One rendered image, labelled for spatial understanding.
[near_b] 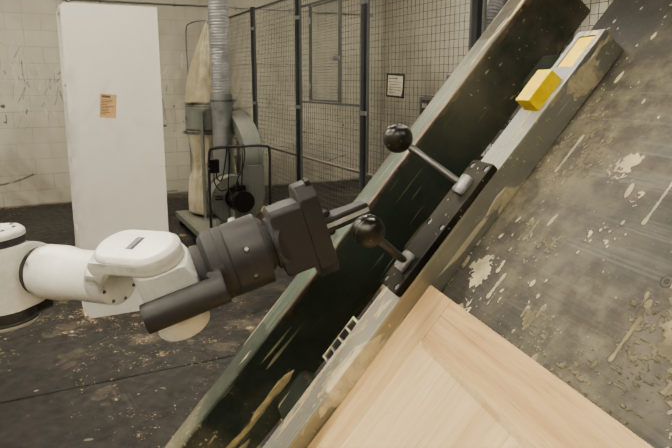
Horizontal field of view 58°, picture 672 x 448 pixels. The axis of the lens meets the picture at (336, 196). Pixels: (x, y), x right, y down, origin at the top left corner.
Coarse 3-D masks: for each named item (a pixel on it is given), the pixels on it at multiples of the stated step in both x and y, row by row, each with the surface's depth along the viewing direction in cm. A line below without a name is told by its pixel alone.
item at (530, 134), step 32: (608, 32) 75; (576, 64) 75; (608, 64) 76; (576, 96) 75; (512, 128) 77; (544, 128) 75; (512, 160) 74; (480, 192) 74; (512, 192) 75; (480, 224) 74; (448, 256) 74; (384, 288) 77; (416, 288) 73; (384, 320) 73; (352, 352) 74; (320, 384) 75; (352, 384) 73; (288, 416) 76; (320, 416) 73
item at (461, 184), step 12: (384, 132) 77; (396, 132) 76; (408, 132) 76; (384, 144) 77; (396, 144) 76; (408, 144) 76; (420, 156) 76; (444, 168) 76; (456, 180) 75; (468, 180) 75; (456, 192) 75
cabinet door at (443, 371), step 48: (432, 288) 73; (432, 336) 67; (480, 336) 61; (384, 384) 69; (432, 384) 63; (480, 384) 57; (528, 384) 53; (336, 432) 70; (384, 432) 64; (432, 432) 58; (480, 432) 54; (528, 432) 49; (576, 432) 46; (624, 432) 43
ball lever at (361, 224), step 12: (360, 216) 67; (372, 216) 66; (360, 228) 66; (372, 228) 65; (384, 228) 67; (360, 240) 66; (372, 240) 66; (384, 240) 69; (396, 252) 72; (408, 252) 74; (396, 264) 74; (408, 264) 74
